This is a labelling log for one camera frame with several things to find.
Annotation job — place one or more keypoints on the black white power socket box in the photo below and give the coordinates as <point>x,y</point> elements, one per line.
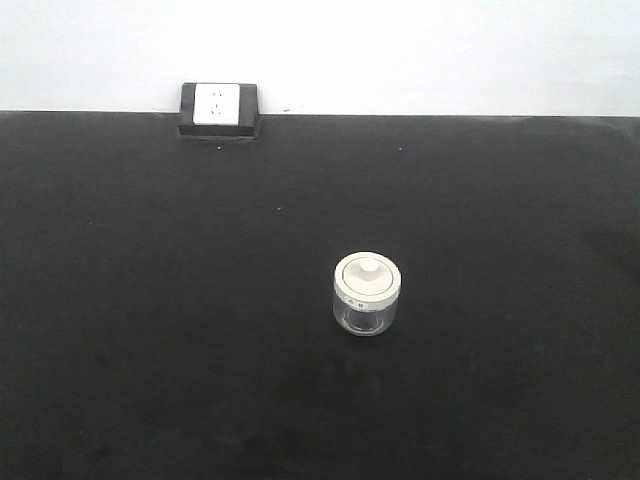
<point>213,110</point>

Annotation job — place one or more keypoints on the glass jar with white lid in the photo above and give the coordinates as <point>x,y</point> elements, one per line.
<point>366,289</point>

